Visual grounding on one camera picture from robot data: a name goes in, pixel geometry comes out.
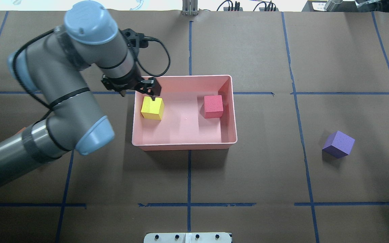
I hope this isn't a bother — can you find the black camera cable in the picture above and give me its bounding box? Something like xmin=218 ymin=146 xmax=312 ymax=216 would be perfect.
xmin=135 ymin=35 xmax=171 ymax=77

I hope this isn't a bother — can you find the white pole with base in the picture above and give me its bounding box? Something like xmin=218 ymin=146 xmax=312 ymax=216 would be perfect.
xmin=143 ymin=232 xmax=233 ymax=243

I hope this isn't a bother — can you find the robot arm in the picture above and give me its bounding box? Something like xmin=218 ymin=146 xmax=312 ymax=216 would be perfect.
xmin=0 ymin=0 xmax=162 ymax=187

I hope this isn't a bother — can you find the pink plastic bin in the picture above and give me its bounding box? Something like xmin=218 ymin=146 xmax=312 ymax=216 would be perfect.
xmin=132 ymin=75 xmax=238 ymax=151

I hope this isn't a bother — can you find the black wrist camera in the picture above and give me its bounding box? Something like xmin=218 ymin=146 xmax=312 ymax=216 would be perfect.
xmin=119 ymin=29 xmax=149 ymax=48

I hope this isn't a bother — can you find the purple foam block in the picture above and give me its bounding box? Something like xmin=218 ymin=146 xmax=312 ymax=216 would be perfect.
xmin=322 ymin=131 xmax=355 ymax=159

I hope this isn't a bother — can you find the yellow foam block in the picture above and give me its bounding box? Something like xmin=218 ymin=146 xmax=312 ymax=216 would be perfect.
xmin=141 ymin=96 xmax=164 ymax=120

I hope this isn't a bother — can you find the aluminium frame post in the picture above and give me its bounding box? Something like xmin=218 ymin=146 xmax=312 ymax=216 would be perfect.
xmin=182 ymin=0 xmax=199 ymax=16

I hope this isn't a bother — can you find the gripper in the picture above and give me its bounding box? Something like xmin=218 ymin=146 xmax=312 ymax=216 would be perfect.
xmin=101 ymin=69 xmax=162 ymax=101

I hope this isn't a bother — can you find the metal cylinder weight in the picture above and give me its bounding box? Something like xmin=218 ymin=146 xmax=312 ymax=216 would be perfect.
xmin=323 ymin=0 xmax=343 ymax=12

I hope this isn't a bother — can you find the pink foam block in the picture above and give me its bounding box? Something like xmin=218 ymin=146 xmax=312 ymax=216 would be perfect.
xmin=204 ymin=95 xmax=224 ymax=119

